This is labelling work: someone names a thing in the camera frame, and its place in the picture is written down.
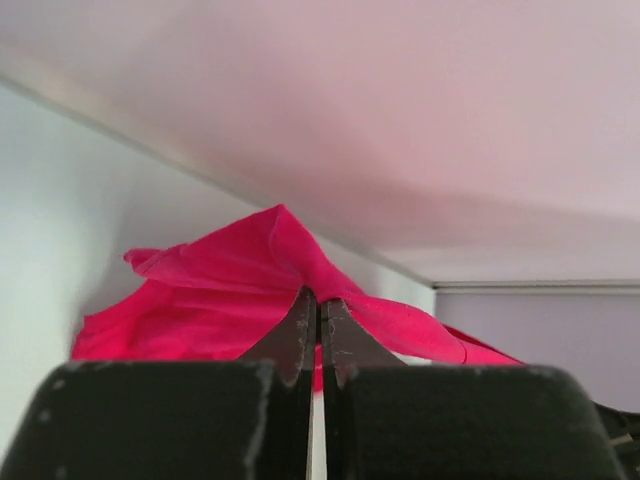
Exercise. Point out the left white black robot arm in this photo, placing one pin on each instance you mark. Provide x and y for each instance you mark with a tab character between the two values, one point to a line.
620	430

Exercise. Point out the red t shirt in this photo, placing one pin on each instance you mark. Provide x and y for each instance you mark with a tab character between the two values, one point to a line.
216	297

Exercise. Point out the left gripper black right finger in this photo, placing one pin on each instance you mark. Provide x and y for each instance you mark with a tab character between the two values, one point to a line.
388	420

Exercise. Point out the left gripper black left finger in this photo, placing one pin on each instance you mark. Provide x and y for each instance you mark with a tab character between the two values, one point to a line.
242	419

